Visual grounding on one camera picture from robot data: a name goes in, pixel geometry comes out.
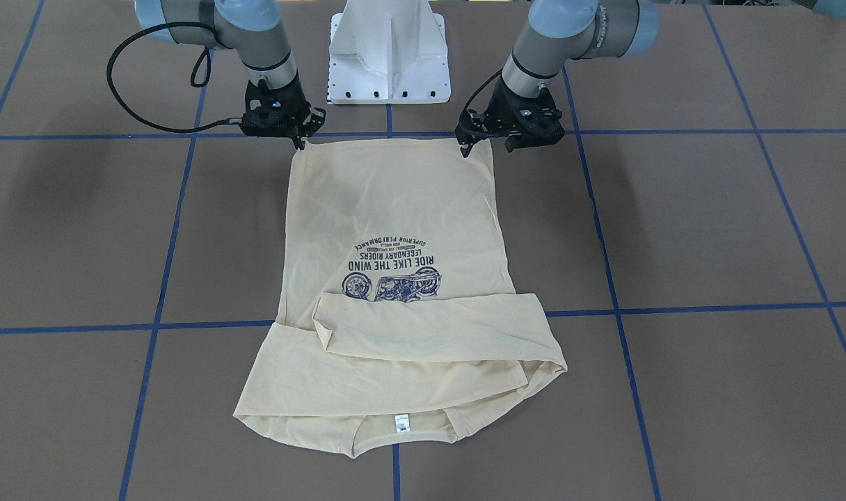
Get cream printed t-shirt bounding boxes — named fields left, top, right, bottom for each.
left=233, top=138, right=568, bottom=459

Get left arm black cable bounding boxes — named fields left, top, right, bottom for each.
left=462, top=70, right=503, bottom=120

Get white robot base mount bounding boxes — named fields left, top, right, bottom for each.
left=328, top=1, right=452, bottom=105

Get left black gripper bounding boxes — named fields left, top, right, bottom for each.
left=455, top=77, right=566, bottom=159

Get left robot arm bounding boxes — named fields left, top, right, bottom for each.
left=454, top=1, right=660, bottom=157

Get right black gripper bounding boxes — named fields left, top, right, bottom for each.
left=239, top=75, right=326, bottom=151

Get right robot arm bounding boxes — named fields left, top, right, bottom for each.
left=120, top=1, right=326, bottom=150

